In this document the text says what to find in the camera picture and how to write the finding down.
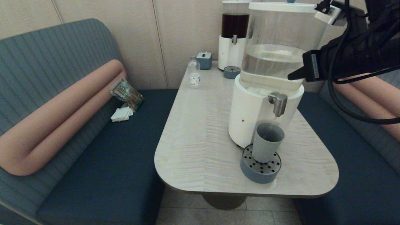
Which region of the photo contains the pink bolster cushion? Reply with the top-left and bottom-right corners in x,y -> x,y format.
0,59 -> 127,176
332,72 -> 400,143

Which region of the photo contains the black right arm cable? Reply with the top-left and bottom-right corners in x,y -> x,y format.
327,0 -> 400,125

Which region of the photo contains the printed snack bag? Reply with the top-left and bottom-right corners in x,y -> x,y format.
109,78 -> 145,112

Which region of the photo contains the clear plastic bottle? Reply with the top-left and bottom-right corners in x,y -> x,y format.
188,56 -> 201,89

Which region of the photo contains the dark drink dispenser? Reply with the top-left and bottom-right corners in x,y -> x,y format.
218,0 -> 250,71

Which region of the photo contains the small blue perforated drip tray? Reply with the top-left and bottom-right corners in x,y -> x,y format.
223,66 -> 241,79

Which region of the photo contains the blue-grey tissue box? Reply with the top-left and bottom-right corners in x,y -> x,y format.
196,52 -> 213,70

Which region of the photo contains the large silver dispenser tap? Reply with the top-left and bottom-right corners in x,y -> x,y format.
268,92 -> 288,118

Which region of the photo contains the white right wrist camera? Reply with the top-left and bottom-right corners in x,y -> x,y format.
314,0 -> 347,27

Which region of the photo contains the round table pedestal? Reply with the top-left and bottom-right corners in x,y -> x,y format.
202,195 -> 247,210

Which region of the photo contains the large blue perforated drip tray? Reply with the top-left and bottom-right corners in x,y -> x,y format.
240,144 -> 282,184

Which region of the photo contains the blue upholstered bench sofa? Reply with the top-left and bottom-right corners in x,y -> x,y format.
0,18 -> 178,225
294,21 -> 400,225

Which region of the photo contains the grey plastic cup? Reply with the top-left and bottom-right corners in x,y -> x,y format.
252,122 -> 285,163

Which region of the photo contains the large clear water dispenser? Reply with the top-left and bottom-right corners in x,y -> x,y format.
228,2 -> 332,149

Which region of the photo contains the white napkin stack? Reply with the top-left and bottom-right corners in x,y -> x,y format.
111,107 -> 134,123

